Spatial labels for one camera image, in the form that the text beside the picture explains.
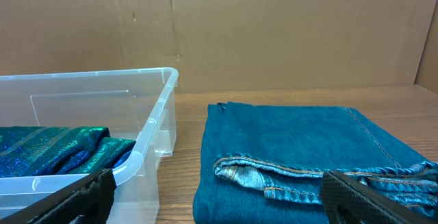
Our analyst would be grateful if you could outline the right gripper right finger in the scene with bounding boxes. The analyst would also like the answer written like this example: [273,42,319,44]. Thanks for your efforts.
[320,171,437,224]

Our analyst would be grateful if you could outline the blue green sparkly fabric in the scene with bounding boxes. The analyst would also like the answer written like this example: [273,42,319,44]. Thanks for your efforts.
[1,126,136,177]

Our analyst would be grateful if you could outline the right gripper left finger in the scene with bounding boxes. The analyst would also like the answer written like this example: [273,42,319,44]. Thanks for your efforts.
[1,169,116,224]

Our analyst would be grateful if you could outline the clear plastic storage bin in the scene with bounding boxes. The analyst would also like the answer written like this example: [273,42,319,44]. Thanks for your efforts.
[1,68,179,223]

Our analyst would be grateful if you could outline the folded blue denim jeans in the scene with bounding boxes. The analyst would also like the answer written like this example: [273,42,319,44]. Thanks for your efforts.
[193,102,437,223]

